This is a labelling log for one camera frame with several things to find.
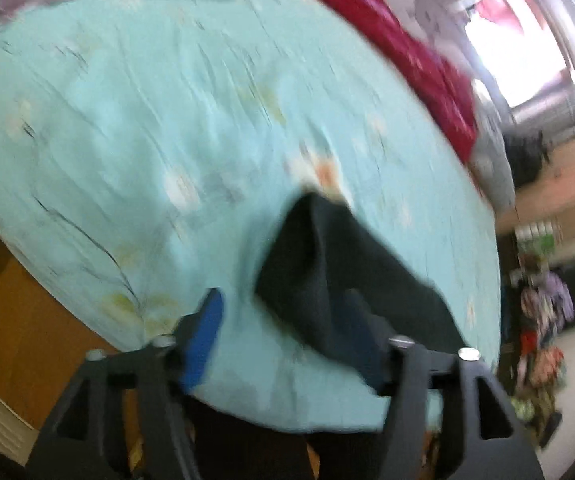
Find bright window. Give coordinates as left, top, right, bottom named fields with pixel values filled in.
left=462, top=0, right=575, bottom=111

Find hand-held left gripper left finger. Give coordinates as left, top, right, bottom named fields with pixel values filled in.
left=26, top=287, right=226, bottom=480

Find light blue floral bed sheet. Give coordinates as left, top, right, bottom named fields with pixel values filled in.
left=0, top=0, right=502, bottom=433

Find pile of colourful clothes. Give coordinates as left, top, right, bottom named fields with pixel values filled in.
left=505, top=255, right=575, bottom=448

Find red blanket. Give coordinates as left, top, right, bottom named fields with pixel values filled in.
left=282, top=0, right=478, bottom=163

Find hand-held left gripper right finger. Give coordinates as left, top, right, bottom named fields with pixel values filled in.
left=340, top=290, right=548, bottom=480

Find dark grey pants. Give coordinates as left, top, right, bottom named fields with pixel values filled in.
left=254, top=192, right=478, bottom=386

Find black bag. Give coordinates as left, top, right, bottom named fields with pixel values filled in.
left=502, top=130, right=551, bottom=188

